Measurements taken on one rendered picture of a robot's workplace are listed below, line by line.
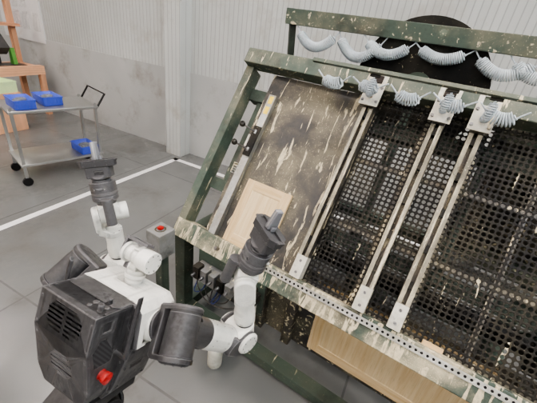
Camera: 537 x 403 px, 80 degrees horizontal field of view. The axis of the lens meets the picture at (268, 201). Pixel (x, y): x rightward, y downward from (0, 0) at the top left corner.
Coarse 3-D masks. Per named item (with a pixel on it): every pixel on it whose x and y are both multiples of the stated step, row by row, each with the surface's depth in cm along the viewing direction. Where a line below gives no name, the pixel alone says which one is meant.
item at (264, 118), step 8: (272, 96) 201; (272, 104) 200; (264, 120) 200; (264, 128) 202; (256, 144) 201; (240, 160) 201; (248, 160) 200; (240, 168) 200; (240, 176) 199; (232, 184) 200; (240, 184) 202; (232, 192) 199; (224, 200) 200; (232, 200) 201; (224, 208) 198; (216, 216) 200; (224, 216) 200; (216, 224) 198; (216, 232) 199
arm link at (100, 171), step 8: (88, 160) 113; (96, 160) 110; (104, 160) 110; (112, 160) 111; (80, 168) 111; (88, 168) 110; (96, 168) 110; (104, 168) 111; (112, 168) 114; (88, 176) 111; (96, 176) 111; (104, 176) 111; (96, 184) 110; (104, 184) 111; (112, 184) 113; (96, 192) 111; (104, 192) 112; (112, 192) 113
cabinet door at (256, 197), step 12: (252, 180) 197; (252, 192) 196; (264, 192) 192; (276, 192) 189; (240, 204) 197; (252, 204) 194; (264, 204) 191; (276, 204) 188; (288, 204) 185; (240, 216) 195; (252, 216) 193; (228, 228) 197; (240, 228) 194; (252, 228) 191; (228, 240) 195; (240, 240) 192
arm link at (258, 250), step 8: (264, 216) 92; (256, 224) 89; (264, 224) 88; (256, 232) 89; (264, 232) 86; (272, 232) 88; (280, 232) 89; (248, 240) 93; (256, 240) 89; (264, 240) 86; (272, 240) 84; (280, 240) 86; (248, 248) 90; (256, 248) 89; (264, 248) 86; (272, 248) 85; (280, 248) 86; (248, 256) 89; (256, 256) 89; (264, 256) 90; (248, 264) 90; (256, 264) 90; (264, 264) 90
